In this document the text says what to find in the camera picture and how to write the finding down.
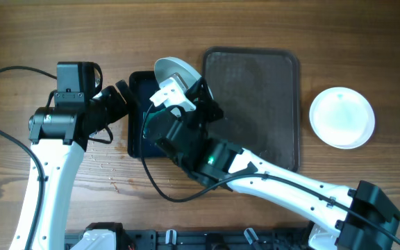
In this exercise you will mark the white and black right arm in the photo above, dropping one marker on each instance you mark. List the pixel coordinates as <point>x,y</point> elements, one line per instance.
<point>343,218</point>

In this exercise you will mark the black water tray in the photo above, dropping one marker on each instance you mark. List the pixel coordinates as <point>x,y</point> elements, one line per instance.
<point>143,85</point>

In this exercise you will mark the green and yellow sponge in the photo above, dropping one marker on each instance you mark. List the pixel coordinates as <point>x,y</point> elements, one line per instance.
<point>147,117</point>

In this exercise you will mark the brown serving tray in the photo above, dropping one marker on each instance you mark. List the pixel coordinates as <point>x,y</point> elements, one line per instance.
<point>259,92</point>

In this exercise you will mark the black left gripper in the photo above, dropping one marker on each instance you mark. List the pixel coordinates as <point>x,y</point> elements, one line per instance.
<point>119,108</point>

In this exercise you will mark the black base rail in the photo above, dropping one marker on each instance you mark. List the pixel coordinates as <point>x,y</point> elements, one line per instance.
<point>275,239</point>

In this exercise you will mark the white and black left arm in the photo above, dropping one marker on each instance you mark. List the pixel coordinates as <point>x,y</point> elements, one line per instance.
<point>59,137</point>

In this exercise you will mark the white plate with blue streaks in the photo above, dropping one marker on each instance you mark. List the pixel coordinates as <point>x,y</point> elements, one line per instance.
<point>164,68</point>

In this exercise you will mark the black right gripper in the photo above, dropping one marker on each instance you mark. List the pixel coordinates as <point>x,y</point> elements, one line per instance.
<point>205,101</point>

